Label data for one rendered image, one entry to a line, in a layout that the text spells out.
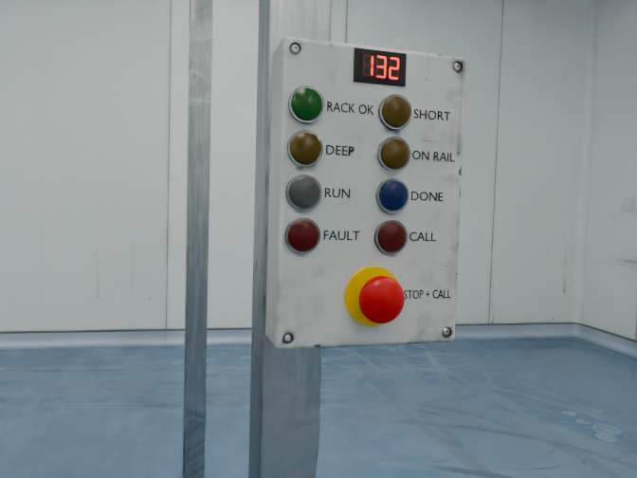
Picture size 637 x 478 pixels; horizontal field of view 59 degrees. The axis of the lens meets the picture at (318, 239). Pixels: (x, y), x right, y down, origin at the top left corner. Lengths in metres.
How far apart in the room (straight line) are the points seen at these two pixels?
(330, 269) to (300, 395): 0.14
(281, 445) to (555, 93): 4.34
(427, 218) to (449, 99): 0.11
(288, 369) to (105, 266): 3.39
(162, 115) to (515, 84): 2.56
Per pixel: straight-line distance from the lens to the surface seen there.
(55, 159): 3.95
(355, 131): 0.49
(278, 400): 0.56
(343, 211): 0.48
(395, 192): 0.49
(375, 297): 0.46
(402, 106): 0.50
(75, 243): 3.92
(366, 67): 0.50
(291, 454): 0.58
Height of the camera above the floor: 0.93
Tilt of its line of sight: 3 degrees down
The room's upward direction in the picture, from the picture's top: 2 degrees clockwise
